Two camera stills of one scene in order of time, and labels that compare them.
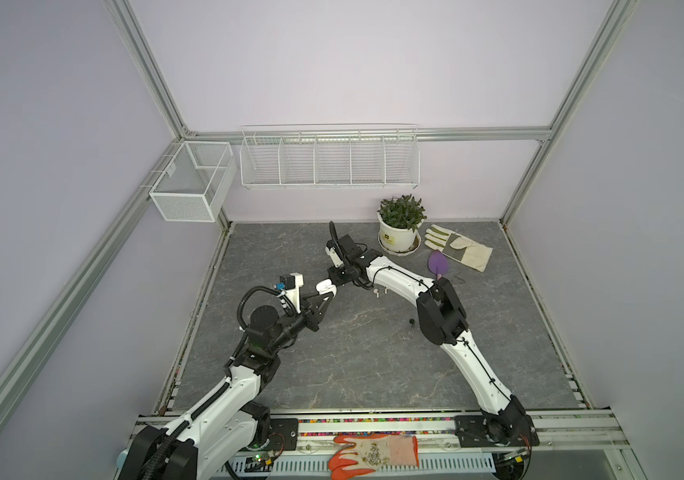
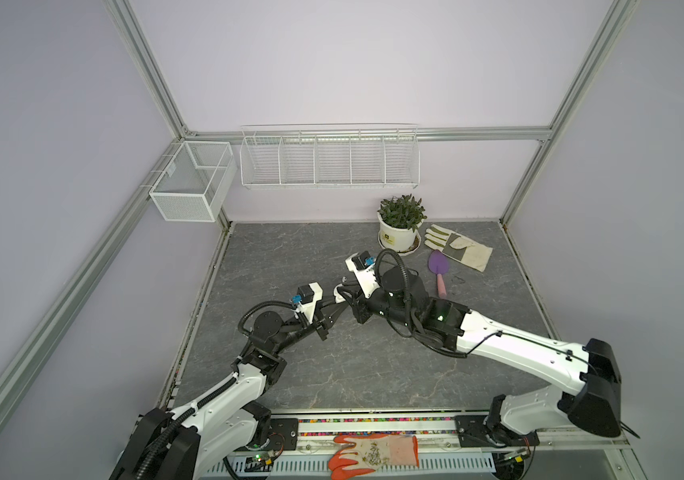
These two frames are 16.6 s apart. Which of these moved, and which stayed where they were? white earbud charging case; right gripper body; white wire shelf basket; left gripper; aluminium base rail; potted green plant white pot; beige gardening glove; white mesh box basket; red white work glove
Moved: right gripper body; left gripper; white earbud charging case
Stayed: white wire shelf basket; potted green plant white pot; white mesh box basket; beige gardening glove; aluminium base rail; red white work glove
